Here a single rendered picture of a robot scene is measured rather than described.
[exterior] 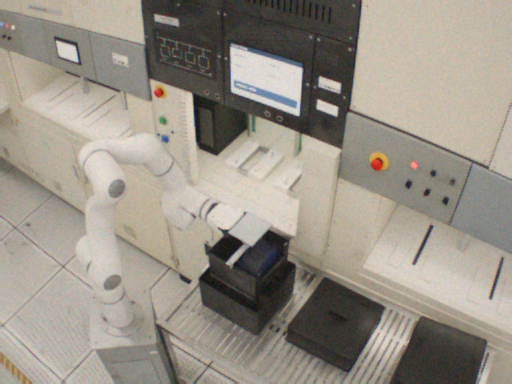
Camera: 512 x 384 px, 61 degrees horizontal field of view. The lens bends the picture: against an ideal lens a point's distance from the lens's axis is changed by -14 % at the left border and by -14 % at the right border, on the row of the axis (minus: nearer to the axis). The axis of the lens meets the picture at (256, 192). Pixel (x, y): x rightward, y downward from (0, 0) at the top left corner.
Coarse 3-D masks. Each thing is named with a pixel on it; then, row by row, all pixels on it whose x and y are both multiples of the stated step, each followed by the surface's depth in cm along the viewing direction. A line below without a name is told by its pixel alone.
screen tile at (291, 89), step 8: (272, 64) 160; (280, 64) 158; (272, 72) 162; (280, 72) 160; (288, 72) 159; (296, 72) 157; (272, 80) 165; (296, 80) 159; (272, 88) 167; (280, 88) 165; (288, 88) 163; (296, 88) 161; (296, 96) 163
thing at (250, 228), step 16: (240, 224) 170; (256, 224) 170; (272, 224) 171; (224, 240) 180; (240, 240) 192; (256, 240) 165; (272, 240) 183; (288, 240) 178; (224, 256) 186; (224, 272) 175; (240, 272) 167; (272, 272) 177; (240, 288) 175; (256, 288) 171; (256, 304) 178
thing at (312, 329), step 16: (320, 288) 190; (336, 288) 190; (304, 304) 185; (320, 304) 185; (336, 304) 185; (352, 304) 184; (368, 304) 184; (304, 320) 180; (320, 320) 179; (336, 320) 179; (352, 320) 179; (368, 320) 179; (288, 336) 181; (304, 336) 175; (320, 336) 174; (336, 336) 174; (352, 336) 174; (368, 336) 176; (320, 352) 175; (336, 352) 169; (352, 352) 169
